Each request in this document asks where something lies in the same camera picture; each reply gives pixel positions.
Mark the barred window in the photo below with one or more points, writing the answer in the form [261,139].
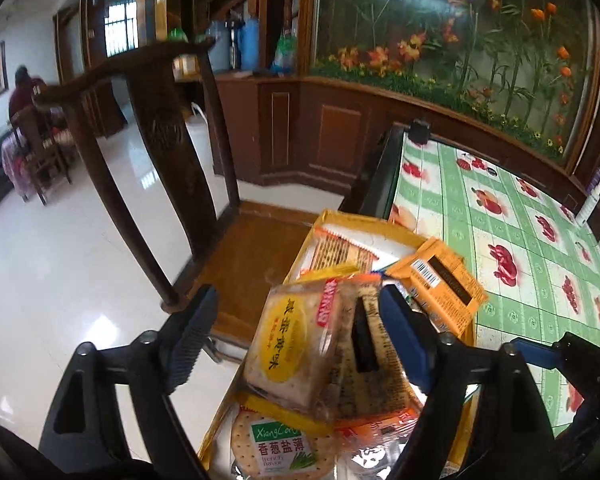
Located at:
[120,30]

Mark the green bag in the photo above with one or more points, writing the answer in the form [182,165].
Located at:
[177,35]

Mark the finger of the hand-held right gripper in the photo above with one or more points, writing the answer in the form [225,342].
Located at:
[532,352]

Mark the small orange packet black stripe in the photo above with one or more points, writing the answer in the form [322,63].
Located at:
[445,280]

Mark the dark wooden chair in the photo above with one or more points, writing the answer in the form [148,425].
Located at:
[165,145]

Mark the white cardboard box yellow tape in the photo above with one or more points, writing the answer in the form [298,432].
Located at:
[340,222]

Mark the clear cracker packet orange edges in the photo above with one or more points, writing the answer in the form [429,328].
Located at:
[340,255]

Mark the round cracker packet green edges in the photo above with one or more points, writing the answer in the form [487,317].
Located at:
[275,450]

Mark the clear water bottle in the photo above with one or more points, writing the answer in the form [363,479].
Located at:
[285,52]

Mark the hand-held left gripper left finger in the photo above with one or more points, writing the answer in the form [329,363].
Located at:
[192,340]

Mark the clear cracker packet black stripe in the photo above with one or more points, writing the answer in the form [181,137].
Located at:
[345,375]

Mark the black table clamp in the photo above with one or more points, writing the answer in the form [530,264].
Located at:
[420,132]

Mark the dark wooden display cabinet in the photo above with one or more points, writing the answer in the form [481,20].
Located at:
[290,125]

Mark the green fruit print tablecloth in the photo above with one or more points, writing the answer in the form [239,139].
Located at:
[480,240]

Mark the purple bottle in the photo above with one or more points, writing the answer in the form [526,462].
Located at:
[597,180]

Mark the artificial flower display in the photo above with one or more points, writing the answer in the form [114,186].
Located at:
[430,60]

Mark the large orange cracker packet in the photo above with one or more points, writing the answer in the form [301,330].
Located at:
[375,422]

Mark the wooden dining chair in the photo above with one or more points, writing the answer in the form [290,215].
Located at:
[40,155]

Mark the white bucket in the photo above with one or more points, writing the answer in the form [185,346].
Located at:
[202,115]

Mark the clear biscuit packet blue edges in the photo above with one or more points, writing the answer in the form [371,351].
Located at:
[375,460]

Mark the small cardboard carton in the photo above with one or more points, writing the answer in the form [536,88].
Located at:
[186,66]

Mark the small cracker packet yellow label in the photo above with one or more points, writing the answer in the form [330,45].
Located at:
[285,340]

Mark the white spray bottle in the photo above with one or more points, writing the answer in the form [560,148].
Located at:
[587,205]

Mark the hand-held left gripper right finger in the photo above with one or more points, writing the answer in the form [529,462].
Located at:
[405,340]

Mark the blue thermos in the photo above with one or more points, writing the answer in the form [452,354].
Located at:
[250,45]

